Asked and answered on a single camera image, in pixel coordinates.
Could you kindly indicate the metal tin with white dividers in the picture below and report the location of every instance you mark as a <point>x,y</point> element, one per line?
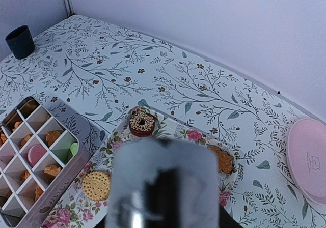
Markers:
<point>28,194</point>

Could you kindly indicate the orange flower cookie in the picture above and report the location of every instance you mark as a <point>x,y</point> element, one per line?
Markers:
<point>3,139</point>

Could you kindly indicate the green round cookie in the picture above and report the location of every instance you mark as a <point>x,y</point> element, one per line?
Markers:
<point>73,150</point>

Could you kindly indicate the chocolate donut cookie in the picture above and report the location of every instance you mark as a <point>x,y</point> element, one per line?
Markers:
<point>141,124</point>

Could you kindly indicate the pink plate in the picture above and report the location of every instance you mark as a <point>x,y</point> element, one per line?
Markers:
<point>306,158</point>

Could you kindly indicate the metal serving tongs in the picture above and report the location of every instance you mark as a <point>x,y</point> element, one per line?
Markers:
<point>163,183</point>

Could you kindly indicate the orange swirl cookie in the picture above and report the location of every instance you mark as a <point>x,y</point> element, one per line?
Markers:
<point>16,125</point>

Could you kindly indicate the dark blue cup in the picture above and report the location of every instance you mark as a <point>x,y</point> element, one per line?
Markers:
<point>20,42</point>

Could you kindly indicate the round waffle cookie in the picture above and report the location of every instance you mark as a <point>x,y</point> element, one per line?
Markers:
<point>96,186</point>

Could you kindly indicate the pink round cookie front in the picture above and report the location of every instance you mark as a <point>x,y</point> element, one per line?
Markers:
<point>35,153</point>

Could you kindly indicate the brown flower cookie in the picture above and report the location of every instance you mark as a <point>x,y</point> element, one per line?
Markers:
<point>52,136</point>

